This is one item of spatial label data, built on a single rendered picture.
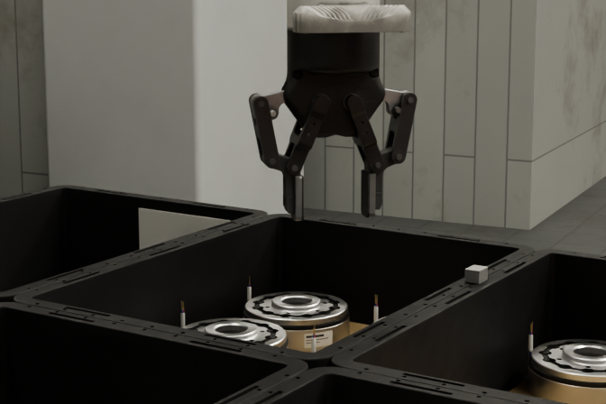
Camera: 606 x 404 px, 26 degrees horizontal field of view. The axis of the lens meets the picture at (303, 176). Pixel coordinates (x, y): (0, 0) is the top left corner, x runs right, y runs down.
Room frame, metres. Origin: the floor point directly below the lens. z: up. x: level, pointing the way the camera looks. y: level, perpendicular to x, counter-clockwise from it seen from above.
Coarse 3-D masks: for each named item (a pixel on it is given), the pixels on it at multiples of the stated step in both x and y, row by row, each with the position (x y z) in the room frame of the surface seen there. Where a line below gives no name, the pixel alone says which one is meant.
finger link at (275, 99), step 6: (282, 90) 1.06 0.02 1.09; (252, 96) 1.05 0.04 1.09; (264, 96) 1.05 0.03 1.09; (270, 96) 1.05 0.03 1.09; (276, 96) 1.05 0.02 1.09; (282, 96) 1.05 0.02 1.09; (270, 102) 1.05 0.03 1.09; (276, 102) 1.05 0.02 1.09; (282, 102) 1.05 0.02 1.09; (252, 108) 1.05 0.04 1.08; (270, 108) 1.05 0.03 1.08; (276, 108) 1.05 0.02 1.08; (252, 114) 1.05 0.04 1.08; (276, 114) 1.05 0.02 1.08
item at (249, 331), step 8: (208, 328) 1.15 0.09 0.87; (216, 328) 1.15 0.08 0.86; (224, 328) 1.16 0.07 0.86; (232, 328) 1.16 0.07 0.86; (240, 328) 1.16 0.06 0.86; (248, 328) 1.15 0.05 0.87; (256, 328) 1.15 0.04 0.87; (232, 336) 1.12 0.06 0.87; (240, 336) 1.13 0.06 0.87; (248, 336) 1.13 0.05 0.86
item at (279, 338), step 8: (208, 320) 1.19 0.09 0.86; (216, 320) 1.19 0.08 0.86; (224, 320) 1.19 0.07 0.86; (232, 320) 1.19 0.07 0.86; (240, 320) 1.19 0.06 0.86; (248, 320) 1.19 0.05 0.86; (256, 320) 1.19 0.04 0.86; (192, 328) 1.17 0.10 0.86; (200, 328) 1.16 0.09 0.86; (264, 328) 1.16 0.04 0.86; (272, 328) 1.16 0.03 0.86; (280, 328) 1.16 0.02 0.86; (256, 336) 1.14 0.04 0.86; (264, 336) 1.14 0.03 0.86; (272, 336) 1.15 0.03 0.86; (280, 336) 1.14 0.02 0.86; (272, 344) 1.12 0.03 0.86; (280, 344) 1.13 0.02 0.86
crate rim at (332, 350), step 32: (256, 224) 1.30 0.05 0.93; (320, 224) 1.31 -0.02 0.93; (352, 224) 1.30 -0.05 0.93; (160, 256) 1.17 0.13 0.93; (512, 256) 1.16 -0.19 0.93; (64, 288) 1.06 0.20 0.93; (448, 288) 1.06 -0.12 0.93; (128, 320) 0.96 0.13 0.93; (384, 320) 0.96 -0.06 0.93; (288, 352) 0.88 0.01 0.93; (320, 352) 0.88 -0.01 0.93
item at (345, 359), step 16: (528, 256) 1.16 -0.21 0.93; (544, 256) 1.17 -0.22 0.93; (560, 256) 1.18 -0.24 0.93; (576, 256) 1.17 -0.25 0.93; (592, 256) 1.16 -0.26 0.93; (496, 272) 1.11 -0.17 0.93; (512, 272) 1.11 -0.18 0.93; (464, 288) 1.06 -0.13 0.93; (480, 288) 1.05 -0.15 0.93; (496, 288) 1.08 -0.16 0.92; (448, 304) 1.01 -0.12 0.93; (464, 304) 1.02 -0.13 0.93; (416, 320) 0.96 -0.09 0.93; (432, 320) 0.97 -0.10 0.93; (384, 336) 0.92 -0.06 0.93; (400, 336) 0.93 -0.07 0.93; (352, 352) 0.88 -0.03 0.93; (368, 352) 0.89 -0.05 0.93; (352, 368) 0.85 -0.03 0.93; (368, 368) 0.85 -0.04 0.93; (384, 368) 0.85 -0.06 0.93; (432, 384) 0.82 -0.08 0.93; (448, 384) 0.82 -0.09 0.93; (464, 384) 0.82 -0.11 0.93; (512, 400) 0.79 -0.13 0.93; (528, 400) 0.79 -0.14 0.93; (544, 400) 0.79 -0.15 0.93
